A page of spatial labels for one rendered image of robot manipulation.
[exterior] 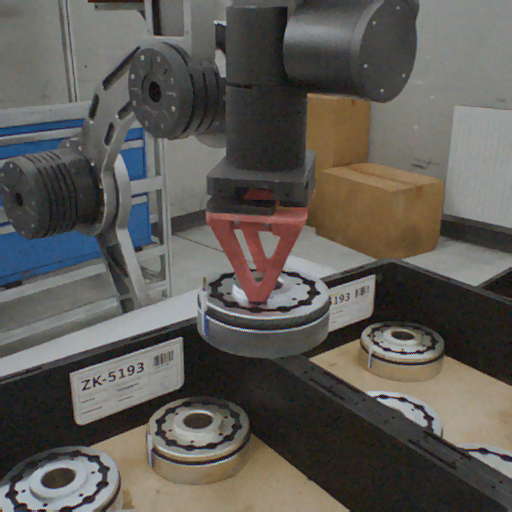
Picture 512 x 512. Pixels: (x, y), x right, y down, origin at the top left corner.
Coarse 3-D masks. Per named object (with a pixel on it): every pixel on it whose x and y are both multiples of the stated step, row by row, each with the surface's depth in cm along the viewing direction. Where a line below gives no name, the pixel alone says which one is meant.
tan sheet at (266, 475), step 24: (144, 432) 69; (120, 456) 65; (144, 456) 65; (264, 456) 65; (144, 480) 62; (168, 480) 62; (240, 480) 62; (264, 480) 62; (288, 480) 62; (144, 504) 59; (168, 504) 59; (192, 504) 59; (216, 504) 59; (240, 504) 59; (264, 504) 59; (288, 504) 59; (312, 504) 59; (336, 504) 59
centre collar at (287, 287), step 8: (256, 272) 52; (264, 272) 52; (256, 280) 52; (280, 280) 51; (288, 280) 51; (232, 288) 50; (240, 288) 49; (280, 288) 50; (288, 288) 50; (240, 296) 49; (272, 296) 48; (280, 296) 49; (288, 296) 49
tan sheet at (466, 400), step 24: (312, 360) 83; (336, 360) 83; (360, 384) 78; (384, 384) 78; (408, 384) 78; (432, 384) 78; (456, 384) 78; (480, 384) 78; (504, 384) 78; (432, 408) 73; (456, 408) 73; (480, 408) 73; (504, 408) 73; (456, 432) 69; (480, 432) 69; (504, 432) 69
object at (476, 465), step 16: (352, 272) 85; (368, 272) 86; (416, 272) 86; (432, 272) 85; (464, 288) 80; (480, 288) 80; (320, 368) 61; (336, 384) 59; (368, 400) 56; (384, 416) 54; (400, 416) 54; (416, 432) 52; (432, 432) 52; (448, 448) 50; (464, 464) 48; (480, 464) 48; (496, 480) 47
